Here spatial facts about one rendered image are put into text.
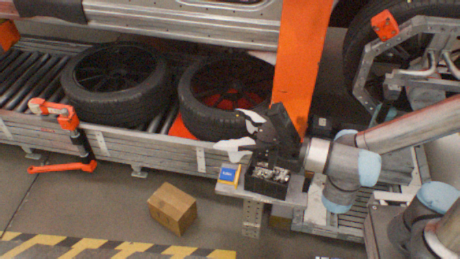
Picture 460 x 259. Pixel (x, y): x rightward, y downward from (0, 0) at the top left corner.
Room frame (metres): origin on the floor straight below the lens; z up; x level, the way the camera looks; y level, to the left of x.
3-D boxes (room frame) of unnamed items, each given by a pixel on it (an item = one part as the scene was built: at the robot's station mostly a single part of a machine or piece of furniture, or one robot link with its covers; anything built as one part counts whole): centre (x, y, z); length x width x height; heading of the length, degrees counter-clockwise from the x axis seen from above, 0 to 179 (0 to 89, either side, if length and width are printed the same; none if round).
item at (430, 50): (1.18, -0.74, 1.03); 0.19 x 0.18 x 0.11; 168
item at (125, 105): (1.84, 0.72, 0.39); 0.66 x 0.66 x 0.24
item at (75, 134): (1.40, 0.88, 0.30); 0.09 x 0.05 x 0.50; 78
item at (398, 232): (0.52, -0.56, 0.87); 0.15 x 0.15 x 0.10
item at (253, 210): (1.00, -0.13, 0.21); 0.10 x 0.10 x 0.42; 78
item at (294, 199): (0.99, -0.16, 0.44); 0.43 x 0.17 x 0.03; 78
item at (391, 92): (1.12, -0.65, 0.93); 0.09 x 0.05 x 0.05; 168
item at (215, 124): (1.69, -0.02, 0.39); 0.66 x 0.66 x 0.24
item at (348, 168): (0.49, -0.27, 1.21); 0.11 x 0.08 x 0.09; 70
